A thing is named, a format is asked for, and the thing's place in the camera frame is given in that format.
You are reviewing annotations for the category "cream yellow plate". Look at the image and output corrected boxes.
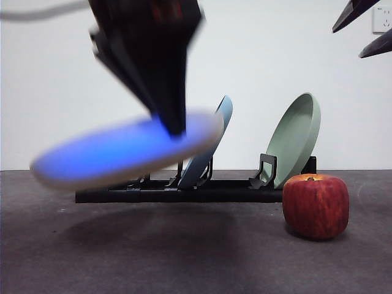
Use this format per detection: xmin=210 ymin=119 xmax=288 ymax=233
xmin=29 ymin=107 xmax=225 ymax=192

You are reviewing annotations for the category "red apple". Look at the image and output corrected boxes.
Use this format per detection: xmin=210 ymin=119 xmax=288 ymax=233
xmin=282 ymin=173 xmax=350 ymax=240

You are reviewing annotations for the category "blue plate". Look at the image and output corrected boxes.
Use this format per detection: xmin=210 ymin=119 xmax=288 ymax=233
xmin=177 ymin=94 xmax=233 ymax=189

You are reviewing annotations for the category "green plate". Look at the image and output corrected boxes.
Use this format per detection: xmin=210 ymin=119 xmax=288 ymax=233
xmin=265 ymin=92 xmax=322 ymax=190

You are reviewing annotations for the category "black plate rack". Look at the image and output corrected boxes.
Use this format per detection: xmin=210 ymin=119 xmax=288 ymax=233
xmin=75 ymin=154 xmax=317 ymax=204

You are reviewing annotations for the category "white wall socket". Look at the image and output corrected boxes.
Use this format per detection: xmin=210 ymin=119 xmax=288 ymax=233
xmin=372 ymin=6 xmax=392 ymax=35

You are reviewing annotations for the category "grey cable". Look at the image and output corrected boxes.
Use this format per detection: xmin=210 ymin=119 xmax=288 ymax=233
xmin=0 ymin=0 xmax=90 ymax=21

